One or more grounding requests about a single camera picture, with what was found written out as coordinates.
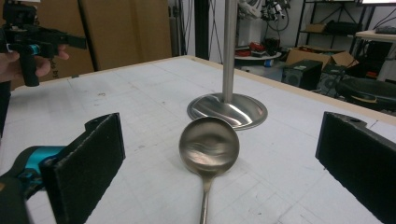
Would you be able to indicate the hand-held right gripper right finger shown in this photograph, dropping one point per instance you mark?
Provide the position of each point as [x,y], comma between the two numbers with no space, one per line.
[358,165]

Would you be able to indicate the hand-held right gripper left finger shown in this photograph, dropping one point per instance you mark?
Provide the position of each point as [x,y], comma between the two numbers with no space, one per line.
[84,174]

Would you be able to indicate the tall metal utensil stand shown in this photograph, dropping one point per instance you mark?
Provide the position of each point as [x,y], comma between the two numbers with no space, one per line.
[229,46]

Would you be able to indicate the brown cardboard panel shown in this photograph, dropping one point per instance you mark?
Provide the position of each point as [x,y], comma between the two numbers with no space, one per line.
[124,31]

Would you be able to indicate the black round stool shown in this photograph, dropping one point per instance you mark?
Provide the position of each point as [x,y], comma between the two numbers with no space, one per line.
[367,88]

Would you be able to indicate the white grid mat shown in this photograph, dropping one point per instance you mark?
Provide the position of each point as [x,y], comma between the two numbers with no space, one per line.
[140,102]

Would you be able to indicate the black computer tower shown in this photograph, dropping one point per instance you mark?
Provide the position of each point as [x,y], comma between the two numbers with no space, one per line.
[303,76]

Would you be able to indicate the open cardboard box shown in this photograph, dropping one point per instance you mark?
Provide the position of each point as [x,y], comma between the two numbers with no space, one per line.
[311,57]

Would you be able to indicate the wooden side table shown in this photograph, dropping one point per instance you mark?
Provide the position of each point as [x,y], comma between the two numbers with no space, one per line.
[373,35]

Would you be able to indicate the blue tape roll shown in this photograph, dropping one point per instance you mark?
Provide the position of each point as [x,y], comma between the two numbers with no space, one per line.
[268,63]

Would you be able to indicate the black shelf rack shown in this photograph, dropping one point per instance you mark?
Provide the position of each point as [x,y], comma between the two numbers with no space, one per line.
[311,32]

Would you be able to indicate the white round table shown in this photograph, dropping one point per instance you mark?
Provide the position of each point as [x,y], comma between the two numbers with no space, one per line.
[258,57]

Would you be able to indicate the black metal frame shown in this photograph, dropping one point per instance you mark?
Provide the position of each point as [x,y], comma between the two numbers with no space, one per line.
[88,37]

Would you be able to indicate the black upright post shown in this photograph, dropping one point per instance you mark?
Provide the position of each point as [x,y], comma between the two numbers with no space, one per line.
[201,28]

